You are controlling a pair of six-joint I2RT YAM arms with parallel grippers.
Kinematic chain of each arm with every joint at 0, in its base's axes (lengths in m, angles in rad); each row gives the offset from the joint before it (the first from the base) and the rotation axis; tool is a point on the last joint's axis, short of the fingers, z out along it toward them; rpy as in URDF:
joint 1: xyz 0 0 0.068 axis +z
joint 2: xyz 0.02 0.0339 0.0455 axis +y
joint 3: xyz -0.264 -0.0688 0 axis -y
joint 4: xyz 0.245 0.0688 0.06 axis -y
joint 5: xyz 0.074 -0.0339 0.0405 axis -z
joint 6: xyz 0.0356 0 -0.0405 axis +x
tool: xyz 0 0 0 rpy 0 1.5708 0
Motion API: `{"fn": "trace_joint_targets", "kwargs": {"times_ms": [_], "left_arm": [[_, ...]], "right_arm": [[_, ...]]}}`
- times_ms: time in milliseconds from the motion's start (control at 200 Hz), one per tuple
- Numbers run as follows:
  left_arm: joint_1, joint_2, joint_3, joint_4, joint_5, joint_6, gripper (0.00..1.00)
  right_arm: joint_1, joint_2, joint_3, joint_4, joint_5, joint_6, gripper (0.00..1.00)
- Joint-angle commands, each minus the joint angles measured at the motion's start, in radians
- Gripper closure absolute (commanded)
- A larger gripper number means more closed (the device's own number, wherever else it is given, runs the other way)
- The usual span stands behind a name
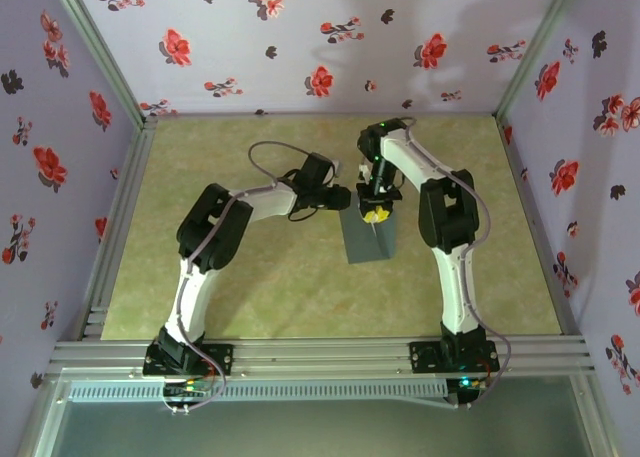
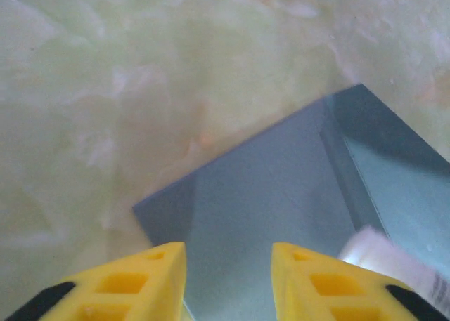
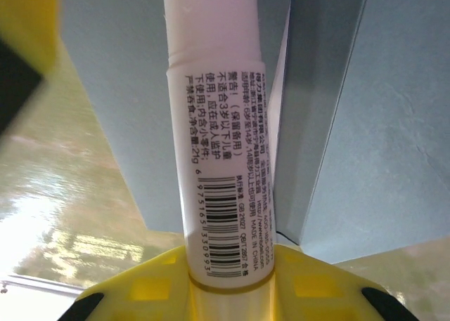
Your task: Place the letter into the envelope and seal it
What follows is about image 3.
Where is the white glue stick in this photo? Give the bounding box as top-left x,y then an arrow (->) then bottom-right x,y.
163,0 -> 278,287

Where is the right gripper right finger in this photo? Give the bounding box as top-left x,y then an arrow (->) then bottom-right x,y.
269,243 -> 423,321

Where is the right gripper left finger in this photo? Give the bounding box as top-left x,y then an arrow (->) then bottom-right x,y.
59,245 -> 198,321

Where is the grey-blue paper envelope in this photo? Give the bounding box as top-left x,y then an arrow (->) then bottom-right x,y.
59,0 -> 450,266

